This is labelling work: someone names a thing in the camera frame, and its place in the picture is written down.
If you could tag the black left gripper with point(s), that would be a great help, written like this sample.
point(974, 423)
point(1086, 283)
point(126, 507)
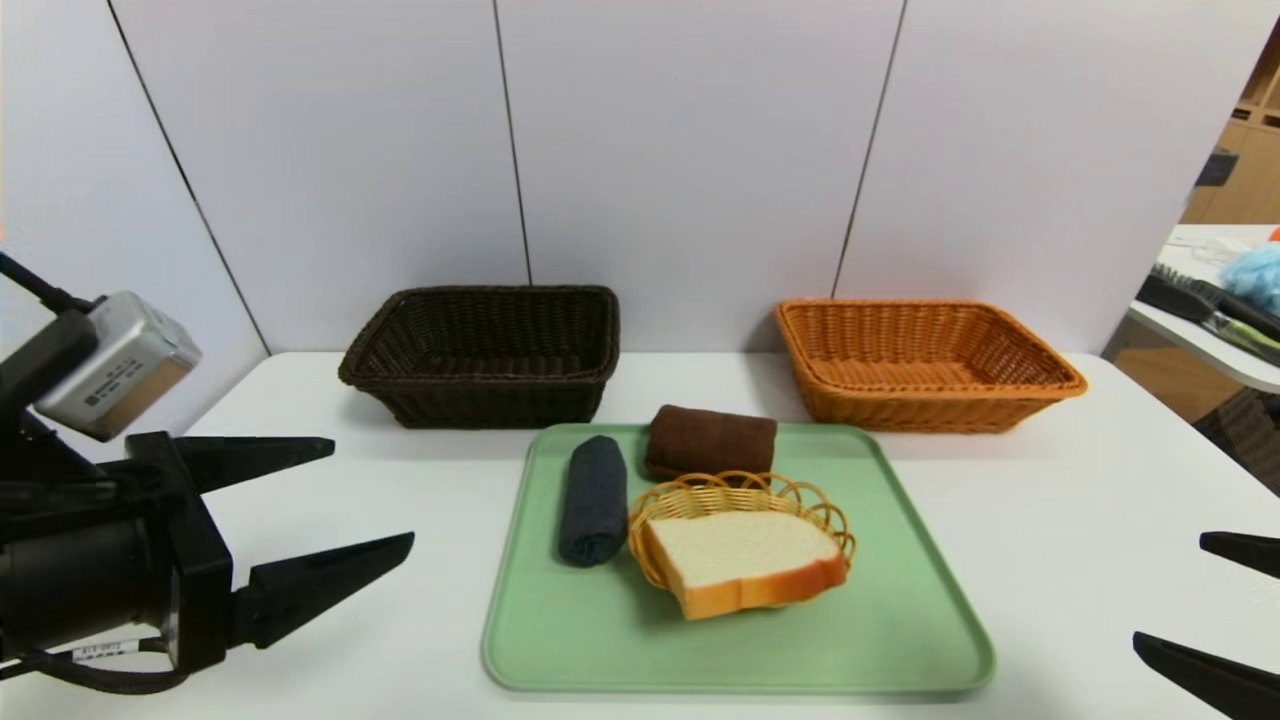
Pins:
point(197, 555)

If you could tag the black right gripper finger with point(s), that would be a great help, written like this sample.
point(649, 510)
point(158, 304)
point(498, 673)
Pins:
point(1230, 685)
point(1250, 553)

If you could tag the dark grey towel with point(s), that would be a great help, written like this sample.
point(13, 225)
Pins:
point(593, 500)

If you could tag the brown towel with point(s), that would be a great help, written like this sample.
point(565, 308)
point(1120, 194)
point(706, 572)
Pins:
point(710, 440)

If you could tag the white bread slice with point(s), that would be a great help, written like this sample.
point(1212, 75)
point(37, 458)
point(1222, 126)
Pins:
point(740, 560)

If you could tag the black and orange left arm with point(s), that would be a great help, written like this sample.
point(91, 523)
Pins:
point(70, 580)

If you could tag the dark brown wicker basket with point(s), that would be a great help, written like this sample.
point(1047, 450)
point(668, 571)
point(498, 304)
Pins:
point(480, 390)

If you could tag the large orange wicker basket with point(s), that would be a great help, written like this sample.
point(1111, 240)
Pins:
point(920, 400)

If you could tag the small yellow wicker basket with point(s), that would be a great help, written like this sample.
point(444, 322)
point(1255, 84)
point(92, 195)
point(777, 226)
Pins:
point(700, 495)

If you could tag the dark wicker chair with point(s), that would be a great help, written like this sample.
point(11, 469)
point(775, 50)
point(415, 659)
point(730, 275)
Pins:
point(1245, 440)

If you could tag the brown wood panel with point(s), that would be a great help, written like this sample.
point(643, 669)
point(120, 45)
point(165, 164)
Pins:
point(1170, 375)

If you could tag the black bristle brush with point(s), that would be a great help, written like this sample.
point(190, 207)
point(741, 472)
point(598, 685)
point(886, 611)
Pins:
point(1180, 295)

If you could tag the light blue fluffy item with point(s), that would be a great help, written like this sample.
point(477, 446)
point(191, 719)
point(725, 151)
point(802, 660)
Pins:
point(1258, 278)

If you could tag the white side table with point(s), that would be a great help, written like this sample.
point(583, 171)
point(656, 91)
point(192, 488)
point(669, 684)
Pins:
point(1195, 245)

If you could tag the light green plastic tray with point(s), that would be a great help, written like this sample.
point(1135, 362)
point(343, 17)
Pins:
point(900, 620)

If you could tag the wooden cabinet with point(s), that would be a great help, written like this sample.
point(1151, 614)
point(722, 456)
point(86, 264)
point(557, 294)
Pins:
point(1250, 180)

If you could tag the small dark box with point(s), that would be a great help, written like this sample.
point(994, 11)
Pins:
point(1217, 167)

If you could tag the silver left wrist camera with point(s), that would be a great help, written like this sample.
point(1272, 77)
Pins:
point(125, 365)

